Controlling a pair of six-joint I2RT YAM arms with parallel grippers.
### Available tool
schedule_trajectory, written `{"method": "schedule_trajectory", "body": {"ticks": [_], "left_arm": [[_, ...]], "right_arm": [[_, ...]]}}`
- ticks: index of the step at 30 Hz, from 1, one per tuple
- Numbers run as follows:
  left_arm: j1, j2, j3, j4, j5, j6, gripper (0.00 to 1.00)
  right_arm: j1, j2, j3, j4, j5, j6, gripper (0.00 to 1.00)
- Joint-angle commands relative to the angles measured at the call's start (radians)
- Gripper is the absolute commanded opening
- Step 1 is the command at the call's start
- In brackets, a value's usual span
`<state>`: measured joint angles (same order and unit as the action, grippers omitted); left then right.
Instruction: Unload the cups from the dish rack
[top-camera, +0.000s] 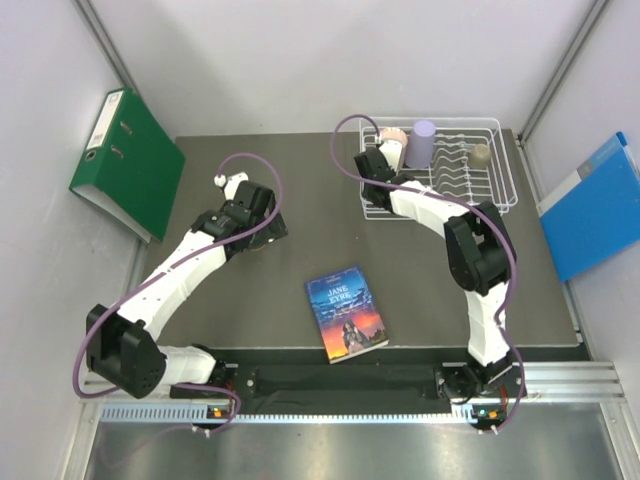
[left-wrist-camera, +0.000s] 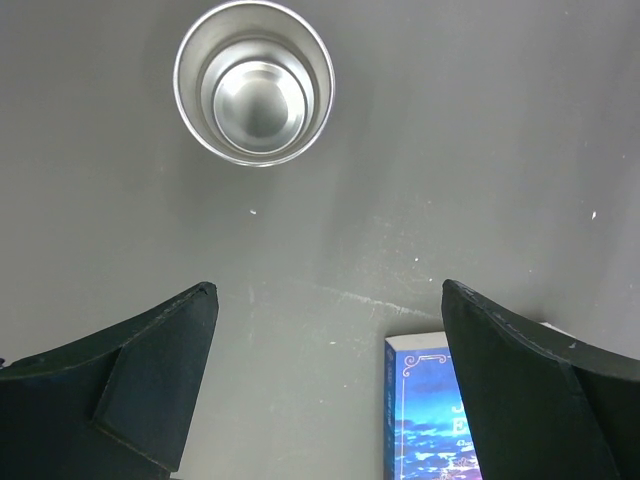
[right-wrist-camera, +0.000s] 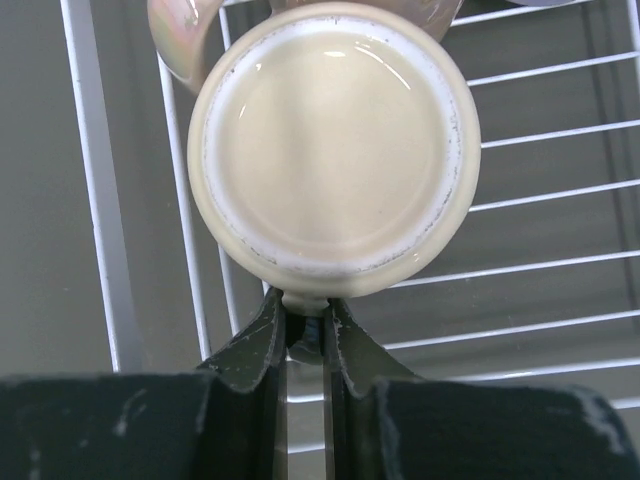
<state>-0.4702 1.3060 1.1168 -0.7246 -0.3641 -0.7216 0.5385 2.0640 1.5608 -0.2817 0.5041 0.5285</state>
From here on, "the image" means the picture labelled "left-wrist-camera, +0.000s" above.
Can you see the Jane Eyre book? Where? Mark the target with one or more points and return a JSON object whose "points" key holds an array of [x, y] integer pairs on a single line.
{"points": [[426, 432]]}

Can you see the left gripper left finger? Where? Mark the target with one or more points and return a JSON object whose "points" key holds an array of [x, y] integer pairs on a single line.
{"points": [[116, 404]]}

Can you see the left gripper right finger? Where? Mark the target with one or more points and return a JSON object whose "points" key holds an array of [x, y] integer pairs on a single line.
{"points": [[540, 404]]}

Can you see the cream and brown cup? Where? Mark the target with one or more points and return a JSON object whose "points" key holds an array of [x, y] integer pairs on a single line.
{"points": [[254, 83]]}

